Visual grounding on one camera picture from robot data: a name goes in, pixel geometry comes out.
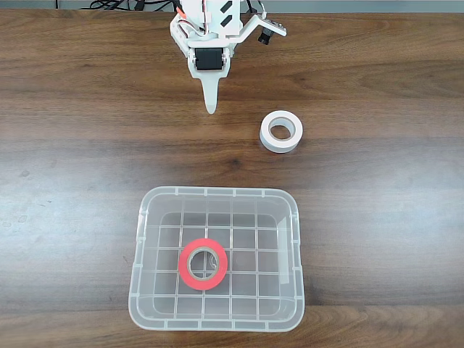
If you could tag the white tape roll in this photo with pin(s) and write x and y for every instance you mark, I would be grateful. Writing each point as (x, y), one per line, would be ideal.
(281, 145)

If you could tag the black camera circuit board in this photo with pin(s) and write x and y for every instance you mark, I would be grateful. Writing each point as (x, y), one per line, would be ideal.
(266, 35)

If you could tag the red tape roll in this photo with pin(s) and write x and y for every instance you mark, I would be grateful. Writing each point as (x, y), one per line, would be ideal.
(188, 279)

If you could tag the clear plastic storage box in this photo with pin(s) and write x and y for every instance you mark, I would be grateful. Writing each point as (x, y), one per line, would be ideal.
(253, 253)

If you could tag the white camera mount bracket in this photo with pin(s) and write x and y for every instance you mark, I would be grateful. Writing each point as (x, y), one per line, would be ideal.
(250, 29)

